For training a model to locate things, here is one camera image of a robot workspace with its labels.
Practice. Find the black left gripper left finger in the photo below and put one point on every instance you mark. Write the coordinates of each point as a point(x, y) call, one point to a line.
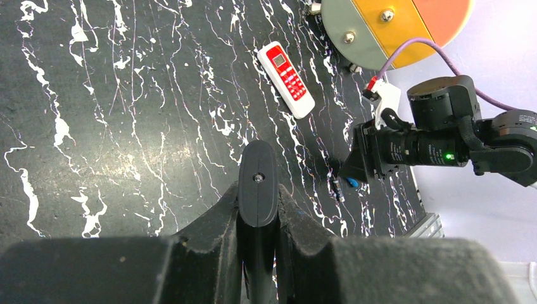
point(199, 264)

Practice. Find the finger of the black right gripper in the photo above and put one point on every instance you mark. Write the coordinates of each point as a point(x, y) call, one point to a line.
point(355, 166)

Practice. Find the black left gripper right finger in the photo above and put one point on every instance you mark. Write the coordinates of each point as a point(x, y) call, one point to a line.
point(315, 266)

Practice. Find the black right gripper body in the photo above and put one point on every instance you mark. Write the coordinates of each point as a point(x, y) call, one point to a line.
point(385, 149)

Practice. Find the blue battery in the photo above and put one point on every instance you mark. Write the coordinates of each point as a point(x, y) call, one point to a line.
point(353, 182)

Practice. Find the black battery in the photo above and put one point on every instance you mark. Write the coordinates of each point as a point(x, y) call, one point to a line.
point(338, 191)

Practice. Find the white remote control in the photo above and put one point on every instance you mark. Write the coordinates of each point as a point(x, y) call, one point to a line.
point(286, 79)

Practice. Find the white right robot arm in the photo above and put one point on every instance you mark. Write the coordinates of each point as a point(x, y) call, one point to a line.
point(504, 145)

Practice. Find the round orange drawer cabinet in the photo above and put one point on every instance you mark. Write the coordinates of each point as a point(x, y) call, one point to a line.
point(367, 33)

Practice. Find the aluminium frame rail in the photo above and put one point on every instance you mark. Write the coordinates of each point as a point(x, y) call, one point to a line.
point(429, 227)

